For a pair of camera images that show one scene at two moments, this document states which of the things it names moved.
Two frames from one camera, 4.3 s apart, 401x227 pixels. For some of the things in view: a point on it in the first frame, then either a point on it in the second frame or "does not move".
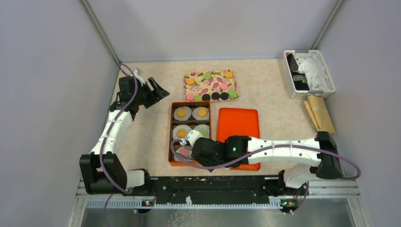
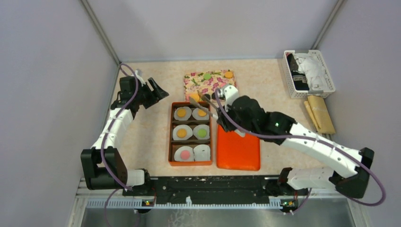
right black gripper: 204,162 -> 223,121
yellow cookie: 190,81 -> 195,96
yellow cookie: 181,133 does not move
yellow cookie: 202,112 does not move
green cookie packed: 204,132 does not move
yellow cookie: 181,112 does not move
